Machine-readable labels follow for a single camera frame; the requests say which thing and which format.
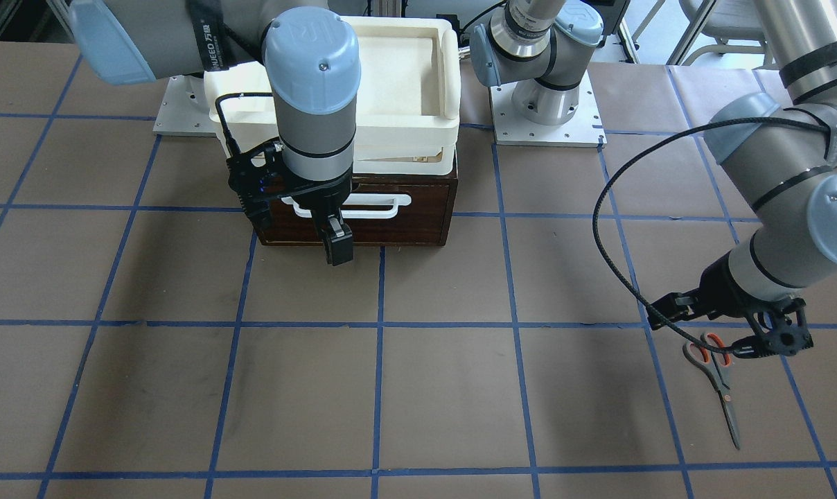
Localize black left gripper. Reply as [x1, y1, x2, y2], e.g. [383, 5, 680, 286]
[647, 255, 813, 358]

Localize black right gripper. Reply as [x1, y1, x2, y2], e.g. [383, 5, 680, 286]
[227, 139, 354, 266]

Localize wooden drawer with white handle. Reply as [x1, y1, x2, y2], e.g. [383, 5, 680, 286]
[280, 193, 412, 221]

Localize grey orange handled scissors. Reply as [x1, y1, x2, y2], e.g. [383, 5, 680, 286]
[682, 341, 741, 450]

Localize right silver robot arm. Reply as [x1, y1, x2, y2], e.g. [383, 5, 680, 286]
[68, 1, 361, 265]

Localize white plastic tray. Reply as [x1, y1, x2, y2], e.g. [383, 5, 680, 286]
[204, 16, 461, 175]

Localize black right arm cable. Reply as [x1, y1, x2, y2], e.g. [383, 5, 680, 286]
[214, 92, 275, 157]

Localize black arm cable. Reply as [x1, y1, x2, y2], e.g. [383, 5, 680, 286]
[214, 92, 275, 157]
[592, 114, 835, 326]

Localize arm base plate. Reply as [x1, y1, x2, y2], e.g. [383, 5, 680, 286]
[489, 72, 608, 148]
[153, 76, 215, 137]

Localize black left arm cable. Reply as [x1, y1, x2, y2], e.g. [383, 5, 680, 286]
[592, 114, 835, 326]

